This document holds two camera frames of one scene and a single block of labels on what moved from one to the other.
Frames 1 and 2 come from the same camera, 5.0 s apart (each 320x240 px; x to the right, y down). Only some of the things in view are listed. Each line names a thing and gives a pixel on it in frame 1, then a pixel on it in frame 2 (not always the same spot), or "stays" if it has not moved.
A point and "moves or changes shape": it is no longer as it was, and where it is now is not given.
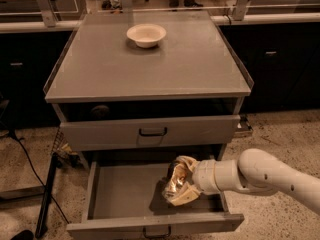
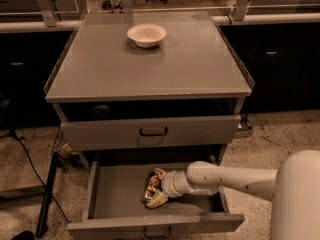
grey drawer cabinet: [140, 88] stays
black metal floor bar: [45, 197] stays
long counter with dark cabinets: [280, 52] stays
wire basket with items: [62, 153] stays
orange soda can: [178, 177] moves or changes shape
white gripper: [204, 176] -> [169, 183]
